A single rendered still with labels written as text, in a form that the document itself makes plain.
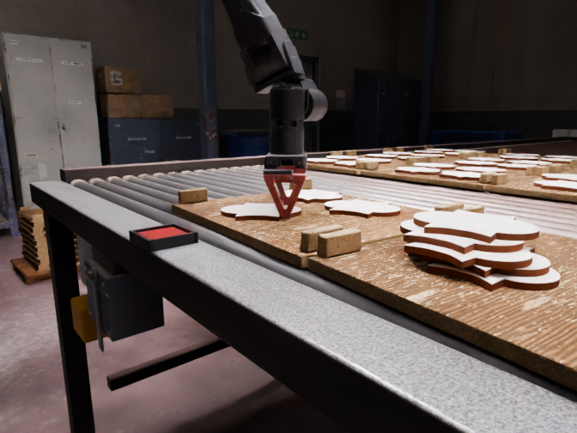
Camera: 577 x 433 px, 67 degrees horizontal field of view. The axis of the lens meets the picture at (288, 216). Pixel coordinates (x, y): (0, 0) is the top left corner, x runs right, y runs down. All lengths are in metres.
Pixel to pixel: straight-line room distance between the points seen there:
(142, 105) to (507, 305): 5.31
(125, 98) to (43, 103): 0.91
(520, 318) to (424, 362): 0.10
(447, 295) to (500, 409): 0.14
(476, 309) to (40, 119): 4.88
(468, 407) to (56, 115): 4.97
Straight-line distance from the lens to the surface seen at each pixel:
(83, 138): 5.19
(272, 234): 0.62
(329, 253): 0.51
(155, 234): 0.67
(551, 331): 0.40
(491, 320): 0.40
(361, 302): 0.46
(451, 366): 0.36
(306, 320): 0.41
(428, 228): 0.51
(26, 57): 5.12
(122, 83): 5.47
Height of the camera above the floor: 1.09
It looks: 13 degrees down
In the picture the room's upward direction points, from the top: straight up
